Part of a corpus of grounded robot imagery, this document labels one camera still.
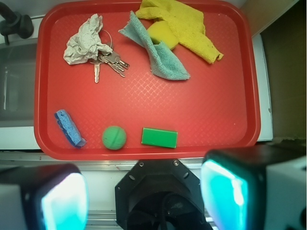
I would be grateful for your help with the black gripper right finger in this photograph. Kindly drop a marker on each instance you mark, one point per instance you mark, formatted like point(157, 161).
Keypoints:
point(263, 187)

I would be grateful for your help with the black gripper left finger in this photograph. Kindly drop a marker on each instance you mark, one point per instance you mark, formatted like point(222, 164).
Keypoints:
point(48, 197)

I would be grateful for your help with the crumpled white paper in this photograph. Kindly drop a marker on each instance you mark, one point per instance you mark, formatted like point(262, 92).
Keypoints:
point(86, 44)

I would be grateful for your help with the blue sponge piece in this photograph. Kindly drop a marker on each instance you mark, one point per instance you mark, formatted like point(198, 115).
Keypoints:
point(69, 129)

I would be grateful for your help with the green ball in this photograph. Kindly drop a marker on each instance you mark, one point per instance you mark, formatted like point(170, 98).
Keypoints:
point(114, 137)

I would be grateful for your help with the green rectangular block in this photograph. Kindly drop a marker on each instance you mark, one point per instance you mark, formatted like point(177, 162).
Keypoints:
point(159, 137)

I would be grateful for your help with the red plastic tray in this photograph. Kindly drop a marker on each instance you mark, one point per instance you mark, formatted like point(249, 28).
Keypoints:
point(218, 107)

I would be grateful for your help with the light blue cloth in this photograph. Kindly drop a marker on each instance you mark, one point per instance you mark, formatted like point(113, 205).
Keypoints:
point(163, 61)

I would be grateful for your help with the metal sink basin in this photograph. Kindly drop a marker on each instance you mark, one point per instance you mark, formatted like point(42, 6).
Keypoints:
point(17, 83)

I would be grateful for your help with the silver key bunch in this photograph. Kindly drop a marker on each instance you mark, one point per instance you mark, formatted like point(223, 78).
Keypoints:
point(112, 59)

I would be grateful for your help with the yellow cloth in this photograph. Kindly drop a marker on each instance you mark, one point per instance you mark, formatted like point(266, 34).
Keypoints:
point(185, 22)

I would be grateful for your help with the yellow round sponge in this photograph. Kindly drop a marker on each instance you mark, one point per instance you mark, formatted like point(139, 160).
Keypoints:
point(159, 32)

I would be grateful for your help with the black octagonal mount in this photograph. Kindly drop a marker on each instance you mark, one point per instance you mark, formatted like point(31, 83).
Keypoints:
point(160, 195)

